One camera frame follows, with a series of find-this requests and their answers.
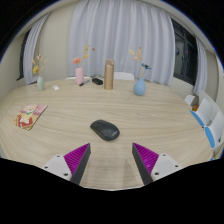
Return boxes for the wide white curtain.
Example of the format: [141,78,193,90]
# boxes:
[67,0,177,87]

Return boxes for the gold drink bottle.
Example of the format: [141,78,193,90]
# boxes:
[103,58,115,91]

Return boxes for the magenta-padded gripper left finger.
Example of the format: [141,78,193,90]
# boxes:
[41,142,92,186]

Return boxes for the pink vase with orange flower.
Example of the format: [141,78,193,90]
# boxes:
[72,43,96,86]

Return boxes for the cartoon print mouse pad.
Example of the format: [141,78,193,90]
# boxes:
[13,103,49,132]

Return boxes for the black computer mouse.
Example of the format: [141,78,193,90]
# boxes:
[89,119,121,142]

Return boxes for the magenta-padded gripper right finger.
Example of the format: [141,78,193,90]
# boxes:
[131,142,184,186]

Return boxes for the small black box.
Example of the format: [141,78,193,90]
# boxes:
[91,77,104,86]

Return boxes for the green vase with yellow flowers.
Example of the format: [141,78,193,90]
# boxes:
[31,54,48,92]

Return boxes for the blue vase with dried flowers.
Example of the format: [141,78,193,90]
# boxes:
[128,47,152,97]

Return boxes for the dark window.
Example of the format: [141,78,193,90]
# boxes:
[171,19,198,86]
[17,29,32,81]

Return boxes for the dark pen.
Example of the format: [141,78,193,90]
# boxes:
[78,79,91,87]

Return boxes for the narrow white curtain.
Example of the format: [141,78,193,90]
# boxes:
[194,37,208,98]
[23,13,51,86]

